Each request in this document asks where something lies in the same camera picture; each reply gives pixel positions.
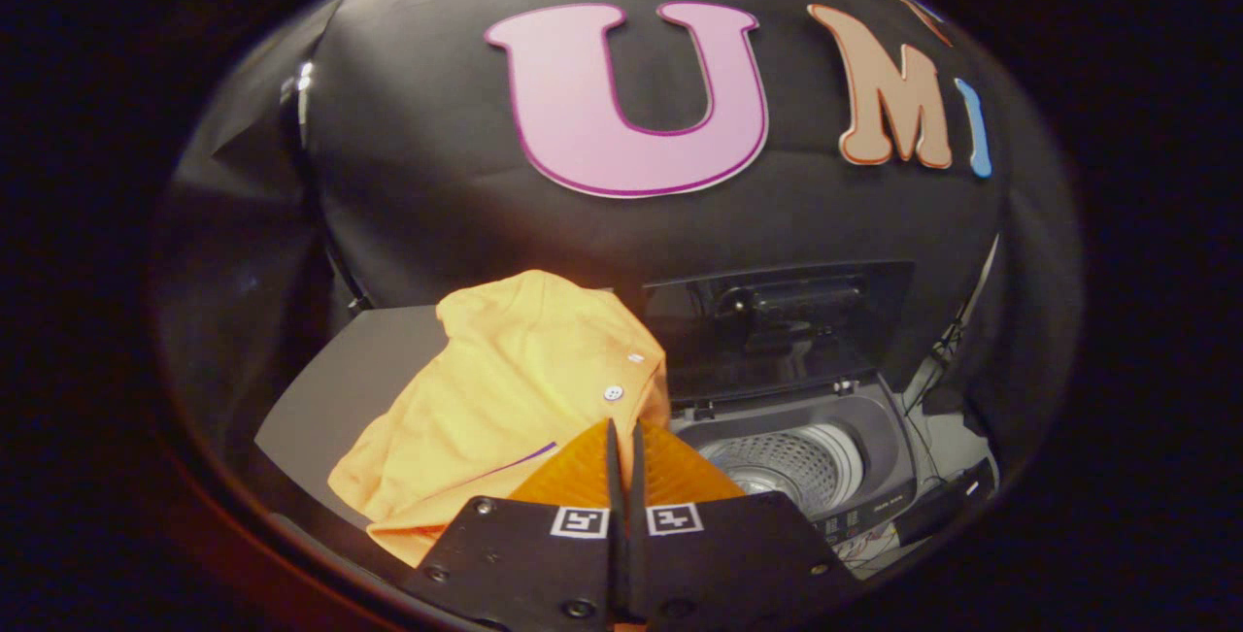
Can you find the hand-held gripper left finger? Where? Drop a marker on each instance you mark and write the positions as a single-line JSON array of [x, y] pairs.
[[524, 564]]

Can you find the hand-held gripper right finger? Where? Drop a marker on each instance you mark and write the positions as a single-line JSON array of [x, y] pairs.
[[728, 564]]

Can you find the orange shirt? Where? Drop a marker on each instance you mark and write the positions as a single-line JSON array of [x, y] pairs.
[[505, 389]]

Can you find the grey washing machine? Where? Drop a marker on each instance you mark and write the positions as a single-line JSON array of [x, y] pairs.
[[874, 418]]

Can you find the dark washing machine lid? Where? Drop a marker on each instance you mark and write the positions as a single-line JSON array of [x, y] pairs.
[[874, 321]]

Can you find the black box with white label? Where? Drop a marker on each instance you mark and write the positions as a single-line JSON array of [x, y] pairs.
[[947, 506]]

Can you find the black and cream cabinet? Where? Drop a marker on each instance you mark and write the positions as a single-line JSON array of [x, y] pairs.
[[330, 399]]

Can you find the backdrop stand tripod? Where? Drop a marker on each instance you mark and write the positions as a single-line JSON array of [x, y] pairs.
[[940, 352]]

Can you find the black backdrop cloth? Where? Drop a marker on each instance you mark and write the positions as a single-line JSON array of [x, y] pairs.
[[437, 205]]

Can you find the metal backdrop stand pole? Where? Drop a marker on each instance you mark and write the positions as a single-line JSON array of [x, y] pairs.
[[299, 98]]

